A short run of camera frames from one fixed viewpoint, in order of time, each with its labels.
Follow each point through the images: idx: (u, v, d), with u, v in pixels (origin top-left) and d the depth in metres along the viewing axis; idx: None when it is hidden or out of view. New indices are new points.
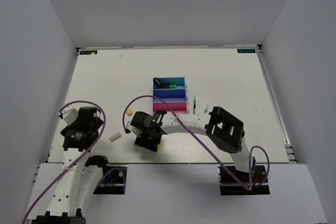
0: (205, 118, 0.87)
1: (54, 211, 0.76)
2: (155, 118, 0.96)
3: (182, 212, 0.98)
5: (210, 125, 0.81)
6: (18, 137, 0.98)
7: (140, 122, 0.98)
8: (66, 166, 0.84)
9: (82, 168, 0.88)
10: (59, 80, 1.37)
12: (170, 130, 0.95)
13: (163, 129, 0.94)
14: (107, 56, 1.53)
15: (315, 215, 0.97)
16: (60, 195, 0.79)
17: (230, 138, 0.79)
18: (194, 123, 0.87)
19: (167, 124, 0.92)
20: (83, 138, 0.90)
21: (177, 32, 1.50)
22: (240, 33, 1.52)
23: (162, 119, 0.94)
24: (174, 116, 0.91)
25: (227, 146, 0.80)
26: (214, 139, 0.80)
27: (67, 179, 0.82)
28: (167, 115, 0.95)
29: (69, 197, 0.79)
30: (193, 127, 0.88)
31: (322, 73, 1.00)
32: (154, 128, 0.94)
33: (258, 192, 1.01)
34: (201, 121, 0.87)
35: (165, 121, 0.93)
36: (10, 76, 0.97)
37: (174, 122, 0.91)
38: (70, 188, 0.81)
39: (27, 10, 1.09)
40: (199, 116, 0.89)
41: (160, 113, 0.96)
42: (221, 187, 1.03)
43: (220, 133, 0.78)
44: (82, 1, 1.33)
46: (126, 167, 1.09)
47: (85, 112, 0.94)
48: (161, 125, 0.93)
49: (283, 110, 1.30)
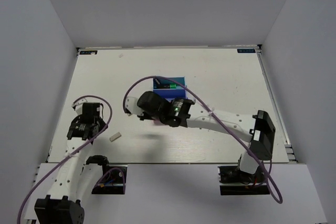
0: (245, 120, 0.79)
1: (55, 195, 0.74)
2: (177, 106, 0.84)
3: (182, 212, 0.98)
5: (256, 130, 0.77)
6: (17, 137, 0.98)
7: (153, 107, 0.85)
8: (70, 152, 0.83)
9: (84, 156, 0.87)
10: (59, 80, 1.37)
12: (195, 125, 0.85)
13: (187, 121, 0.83)
14: (107, 56, 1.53)
15: (315, 216, 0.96)
16: (61, 179, 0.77)
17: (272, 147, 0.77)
18: (235, 124, 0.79)
19: (198, 119, 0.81)
20: (88, 129, 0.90)
21: (177, 31, 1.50)
22: (240, 34, 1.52)
23: (188, 110, 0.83)
24: (207, 112, 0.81)
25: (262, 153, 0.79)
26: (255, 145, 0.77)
27: (70, 164, 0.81)
28: (195, 106, 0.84)
29: (70, 182, 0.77)
30: (233, 129, 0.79)
31: (322, 73, 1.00)
32: (174, 119, 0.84)
33: (258, 192, 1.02)
34: (244, 124, 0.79)
35: (193, 114, 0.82)
36: (10, 75, 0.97)
37: (208, 118, 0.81)
38: (72, 173, 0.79)
39: (27, 10, 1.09)
40: (239, 117, 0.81)
41: (184, 100, 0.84)
42: (221, 187, 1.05)
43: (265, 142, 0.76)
44: (82, 1, 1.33)
46: (126, 167, 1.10)
47: (88, 106, 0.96)
48: (189, 118, 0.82)
49: (283, 110, 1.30)
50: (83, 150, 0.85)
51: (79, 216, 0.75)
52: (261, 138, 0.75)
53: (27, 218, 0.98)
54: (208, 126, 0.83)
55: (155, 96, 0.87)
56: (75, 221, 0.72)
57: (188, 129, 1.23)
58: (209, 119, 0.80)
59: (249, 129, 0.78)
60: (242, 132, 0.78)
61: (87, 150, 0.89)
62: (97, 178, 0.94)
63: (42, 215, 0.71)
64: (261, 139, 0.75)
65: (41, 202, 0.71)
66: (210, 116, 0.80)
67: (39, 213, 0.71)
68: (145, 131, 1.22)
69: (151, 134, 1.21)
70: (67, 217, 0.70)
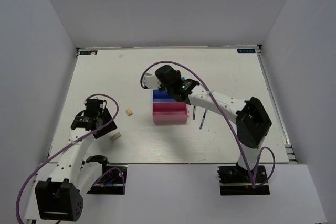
0: (238, 103, 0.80)
1: (56, 178, 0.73)
2: (185, 84, 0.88)
3: (182, 212, 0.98)
5: (243, 112, 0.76)
6: (18, 137, 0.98)
7: (167, 81, 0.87)
8: (73, 140, 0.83)
9: (86, 146, 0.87)
10: (59, 80, 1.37)
12: (195, 104, 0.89)
13: (190, 99, 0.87)
14: (107, 56, 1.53)
15: (315, 215, 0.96)
16: (62, 163, 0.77)
17: (256, 131, 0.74)
18: (226, 105, 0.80)
19: (196, 96, 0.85)
20: (92, 121, 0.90)
21: (177, 31, 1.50)
22: (240, 34, 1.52)
23: (192, 88, 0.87)
24: (206, 92, 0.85)
25: (248, 137, 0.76)
26: (240, 126, 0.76)
27: (72, 151, 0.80)
28: (198, 86, 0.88)
29: (72, 167, 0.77)
30: (224, 109, 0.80)
31: (322, 73, 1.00)
32: (179, 94, 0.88)
33: (257, 192, 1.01)
34: (234, 106, 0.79)
35: (195, 92, 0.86)
36: (10, 76, 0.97)
37: (205, 97, 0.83)
38: (74, 159, 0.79)
39: (27, 9, 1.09)
40: (233, 100, 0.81)
41: (192, 81, 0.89)
42: (221, 187, 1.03)
43: (250, 124, 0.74)
44: (83, 1, 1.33)
46: (126, 167, 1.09)
47: (93, 100, 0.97)
48: (190, 95, 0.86)
49: (283, 110, 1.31)
50: (86, 139, 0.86)
51: (78, 204, 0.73)
52: (244, 118, 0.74)
53: (27, 218, 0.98)
54: (206, 105, 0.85)
55: (173, 71, 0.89)
56: (73, 206, 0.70)
57: (188, 129, 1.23)
58: (206, 98, 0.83)
59: (237, 110, 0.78)
60: (231, 114, 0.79)
61: (88, 142, 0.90)
62: (96, 177, 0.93)
63: (41, 198, 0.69)
64: (244, 119, 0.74)
65: (41, 184, 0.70)
66: (208, 95, 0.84)
67: (38, 196, 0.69)
68: (146, 131, 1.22)
69: (151, 134, 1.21)
70: (66, 200, 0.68)
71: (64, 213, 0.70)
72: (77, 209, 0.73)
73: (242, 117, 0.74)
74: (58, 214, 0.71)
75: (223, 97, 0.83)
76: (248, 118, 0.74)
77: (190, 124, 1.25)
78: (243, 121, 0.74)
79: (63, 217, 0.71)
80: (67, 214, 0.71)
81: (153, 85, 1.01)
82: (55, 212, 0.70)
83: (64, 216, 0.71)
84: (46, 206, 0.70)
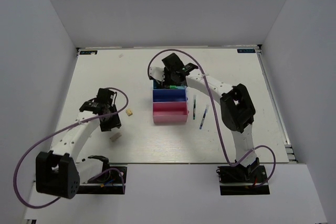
0: (227, 87, 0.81)
1: (58, 151, 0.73)
2: (185, 67, 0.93)
3: (182, 212, 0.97)
5: (227, 95, 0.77)
6: (18, 137, 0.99)
7: (171, 65, 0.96)
8: (80, 120, 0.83)
9: (91, 128, 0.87)
10: (59, 80, 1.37)
12: (192, 85, 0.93)
13: (187, 80, 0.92)
14: (107, 56, 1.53)
15: (315, 216, 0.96)
16: (66, 139, 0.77)
17: (237, 115, 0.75)
18: (214, 87, 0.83)
19: (192, 77, 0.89)
20: (100, 106, 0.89)
21: (177, 31, 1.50)
22: (240, 34, 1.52)
23: (190, 71, 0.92)
24: (201, 74, 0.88)
25: (230, 119, 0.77)
26: (222, 106, 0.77)
27: (76, 130, 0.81)
28: (197, 71, 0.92)
29: (74, 142, 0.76)
30: (213, 91, 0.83)
31: (321, 73, 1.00)
32: (179, 75, 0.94)
33: (257, 192, 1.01)
34: (222, 88, 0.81)
35: (191, 74, 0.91)
36: (11, 76, 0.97)
37: (199, 79, 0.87)
38: (78, 136, 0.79)
39: (27, 10, 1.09)
40: (223, 84, 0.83)
41: (192, 64, 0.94)
42: (221, 187, 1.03)
43: (231, 106, 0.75)
44: (83, 1, 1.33)
46: (126, 167, 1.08)
47: (104, 90, 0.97)
48: (187, 75, 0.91)
49: (283, 110, 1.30)
50: (91, 121, 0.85)
51: (74, 183, 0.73)
52: (227, 99, 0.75)
53: (28, 218, 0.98)
54: (199, 87, 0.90)
55: (175, 57, 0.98)
56: (70, 182, 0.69)
57: (188, 129, 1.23)
58: (199, 80, 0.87)
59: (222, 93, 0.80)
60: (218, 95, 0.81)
61: (94, 125, 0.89)
62: (95, 173, 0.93)
63: (40, 169, 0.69)
64: (228, 101, 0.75)
65: (42, 153, 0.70)
66: (202, 77, 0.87)
67: (38, 166, 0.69)
68: (145, 131, 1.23)
69: (151, 134, 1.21)
70: (64, 174, 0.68)
71: (60, 188, 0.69)
72: (73, 188, 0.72)
73: (224, 98, 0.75)
74: (52, 189, 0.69)
75: (214, 81, 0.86)
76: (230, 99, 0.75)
77: (190, 124, 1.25)
78: (224, 102, 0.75)
79: (58, 193, 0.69)
80: (62, 191, 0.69)
81: (157, 77, 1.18)
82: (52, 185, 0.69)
83: (59, 192, 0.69)
84: (44, 178, 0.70)
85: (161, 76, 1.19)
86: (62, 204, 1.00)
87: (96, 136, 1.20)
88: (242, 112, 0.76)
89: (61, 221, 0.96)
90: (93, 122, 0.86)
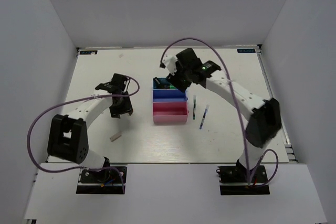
0: (257, 100, 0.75)
1: (73, 116, 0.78)
2: (205, 66, 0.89)
3: (182, 212, 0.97)
5: (257, 110, 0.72)
6: (18, 137, 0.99)
7: (185, 61, 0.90)
8: (95, 95, 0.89)
9: (104, 105, 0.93)
10: (59, 80, 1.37)
12: (211, 88, 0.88)
13: (206, 82, 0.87)
14: (107, 56, 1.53)
15: (315, 216, 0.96)
16: (81, 107, 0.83)
17: (263, 132, 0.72)
18: (243, 98, 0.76)
19: (214, 82, 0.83)
20: (114, 88, 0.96)
21: (177, 31, 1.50)
22: (240, 34, 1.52)
23: (212, 72, 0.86)
24: (226, 80, 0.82)
25: (255, 135, 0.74)
26: (249, 121, 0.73)
27: (91, 102, 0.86)
28: (219, 72, 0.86)
29: (88, 112, 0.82)
30: (240, 102, 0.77)
31: (322, 73, 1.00)
32: (196, 74, 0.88)
33: (257, 192, 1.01)
34: (252, 101, 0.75)
35: (214, 77, 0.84)
36: (10, 76, 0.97)
37: (223, 86, 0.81)
38: (92, 107, 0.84)
39: (27, 10, 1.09)
40: (252, 96, 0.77)
41: (212, 63, 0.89)
42: (221, 187, 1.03)
43: (260, 124, 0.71)
44: (83, 1, 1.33)
46: (126, 167, 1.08)
47: (118, 76, 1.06)
48: (208, 78, 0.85)
49: (283, 110, 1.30)
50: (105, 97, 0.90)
51: (83, 149, 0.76)
52: (257, 116, 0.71)
53: (28, 218, 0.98)
54: (221, 92, 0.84)
55: (192, 53, 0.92)
56: (80, 146, 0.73)
57: (189, 129, 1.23)
58: (223, 86, 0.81)
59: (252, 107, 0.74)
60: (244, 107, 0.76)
61: (107, 102, 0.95)
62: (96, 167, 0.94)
63: (54, 130, 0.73)
64: (258, 119, 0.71)
65: (58, 116, 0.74)
66: (227, 84, 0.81)
67: (53, 127, 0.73)
68: (145, 131, 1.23)
69: (151, 134, 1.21)
70: (76, 137, 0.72)
71: (70, 150, 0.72)
72: (81, 154, 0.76)
73: (255, 115, 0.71)
74: (62, 151, 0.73)
75: (241, 90, 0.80)
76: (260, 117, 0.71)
77: (190, 124, 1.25)
78: (254, 118, 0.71)
79: (67, 156, 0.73)
80: (72, 153, 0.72)
81: (170, 68, 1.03)
82: (63, 147, 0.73)
83: (69, 155, 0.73)
84: (56, 139, 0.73)
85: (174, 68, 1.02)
86: (62, 204, 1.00)
87: (96, 136, 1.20)
88: (270, 128, 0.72)
89: (61, 221, 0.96)
90: (106, 100, 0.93)
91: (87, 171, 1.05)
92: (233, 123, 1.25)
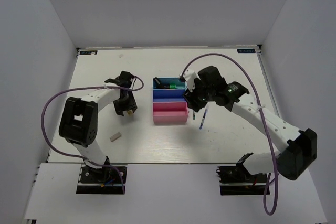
0: (293, 131, 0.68)
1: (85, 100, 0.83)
2: (231, 88, 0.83)
3: (182, 213, 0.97)
5: (295, 144, 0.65)
6: (18, 137, 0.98)
7: (209, 81, 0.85)
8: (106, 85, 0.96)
9: (112, 96, 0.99)
10: (59, 80, 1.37)
12: (237, 113, 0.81)
13: (233, 107, 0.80)
14: (107, 56, 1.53)
15: (315, 216, 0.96)
16: (93, 94, 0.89)
17: (299, 167, 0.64)
18: (276, 128, 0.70)
19: (244, 107, 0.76)
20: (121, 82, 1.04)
21: (177, 31, 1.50)
22: (240, 34, 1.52)
23: (240, 96, 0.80)
24: (257, 106, 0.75)
25: (289, 168, 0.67)
26: (285, 155, 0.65)
27: (102, 91, 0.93)
28: (247, 96, 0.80)
29: (99, 98, 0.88)
30: (273, 132, 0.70)
31: (322, 73, 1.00)
32: (221, 97, 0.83)
33: (257, 192, 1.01)
34: (287, 132, 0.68)
35: (242, 101, 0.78)
36: (10, 76, 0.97)
37: (254, 112, 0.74)
38: (103, 95, 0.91)
39: (27, 10, 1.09)
40: (286, 126, 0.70)
41: (239, 85, 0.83)
42: (221, 187, 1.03)
43: (298, 159, 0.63)
44: (83, 1, 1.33)
46: (126, 167, 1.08)
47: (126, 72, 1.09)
48: (237, 103, 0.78)
49: (283, 110, 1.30)
50: (115, 89, 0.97)
51: (92, 131, 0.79)
52: (295, 151, 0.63)
53: (28, 218, 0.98)
54: (250, 118, 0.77)
55: (216, 72, 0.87)
56: (91, 127, 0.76)
57: (188, 129, 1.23)
58: (254, 113, 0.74)
59: (288, 139, 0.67)
60: (279, 139, 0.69)
61: (116, 94, 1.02)
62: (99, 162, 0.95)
63: (67, 110, 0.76)
64: (297, 155, 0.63)
65: (71, 98, 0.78)
66: (258, 110, 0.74)
67: (66, 107, 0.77)
68: (145, 131, 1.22)
69: (151, 134, 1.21)
70: (87, 117, 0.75)
71: (80, 130, 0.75)
72: (90, 136, 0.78)
73: (293, 149, 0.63)
74: (73, 132, 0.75)
75: (273, 117, 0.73)
76: (299, 151, 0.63)
77: (190, 124, 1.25)
78: (292, 153, 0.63)
79: (77, 136, 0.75)
80: (82, 134, 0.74)
81: (190, 85, 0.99)
82: (73, 128, 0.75)
83: (78, 135, 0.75)
84: (68, 120, 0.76)
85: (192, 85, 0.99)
86: (62, 204, 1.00)
87: (96, 136, 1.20)
88: (304, 161, 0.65)
89: (61, 221, 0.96)
90: (116, 92, 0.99)
91: (87, 171, 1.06)
92: (233, 123, 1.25)
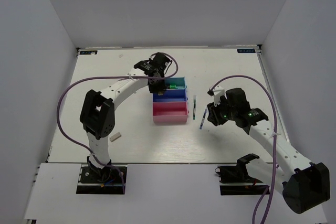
0: (302, 161, 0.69)
1: (105, 94, 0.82)
2: (252, 114, 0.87)
3: (182, 212, 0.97)
5: (303, 172, 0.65)
6: (18, 137, 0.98)
7: (235, 102, 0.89)
8: (130, 75, 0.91)
9: (137, 86, 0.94)
10: (59, 79, 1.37)
12: (253, 136, 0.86)
13: (251, 129, 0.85)
14: (107, 56, 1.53)
15: (315, 216, 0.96)
16: (114, 87, 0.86)
17: (305, 198, 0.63)
18: (286, 156, 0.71)
19: (259, 131, 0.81)
20: (151, 70, 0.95)
21: (177, 31, 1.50)
22: (240, 34, 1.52)
23: (258, 121, 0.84)
24: (272, 132, 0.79)
25: (294, 199, 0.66)
26: (291, 183, 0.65)
27: (125, 82, 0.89)
28: (265, 122, 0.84)
29: (119, 93, 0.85)
30: (283, 158, 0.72)
31: (322, 73, 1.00)
32: (242, 119, 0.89)
33: (256, 192, 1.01)
34: (296, 161, 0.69)
35: (259, 126, 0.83)
36: (10, 76, 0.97)
37: (268, 137, 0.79)
38: (125, 88, 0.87)
39: (27, 11, 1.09)
40: (297, 155, 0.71)
41: (260, 113, 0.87)
42: (221, 187, 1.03)
43: (304, 189, 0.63)
44: (83, 1, 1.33)
46: (126, 167, 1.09)
47: (161, 55, 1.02)
48: (253, 126, 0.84)
49: (283, 110, 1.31)
50: (140, 81, 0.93)
51: (109, 125, 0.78)
52: (302, 180, 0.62)
53: (28, 218, 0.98)
54: (264, 144, 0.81)
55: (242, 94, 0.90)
56: (105, 123, 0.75)
57: (188, 129, 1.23)
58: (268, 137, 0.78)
59: (296, 168, 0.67)
60: (287, 166, 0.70)
61: (142, 84, 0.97)
62: (105, 158, 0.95)
63: (87, 102, 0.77)
64: (302, 183, 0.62)
65: (92, 91, 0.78)
66: (272, 136, 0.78)
67: (86, 99, 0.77)
68: (145, 131, 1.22)
69: (151, 134, 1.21)
70: (103, 115, 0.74)
71: (96, 126, 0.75)
72: (106, 129, 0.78)
73: (300, 178, 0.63)
74: (90, 124, 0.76)
75: (286, 146, 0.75)
76: (305, 181, 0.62)
77: (190, 124, 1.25)
78: (297, 182, 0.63)
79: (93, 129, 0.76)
80: (97, 129, 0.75)
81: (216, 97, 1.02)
82: (91, 121, 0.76)
83: (94, 129, 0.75)
84: (87, 112, 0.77)
85: (217, 100, 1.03)
86: (62, 204, 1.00)
87: None
88: (312, 194, 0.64)
89: (60, 221, 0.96)
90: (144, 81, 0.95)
91: (87, 171, 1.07)
92: (232, 124, 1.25)
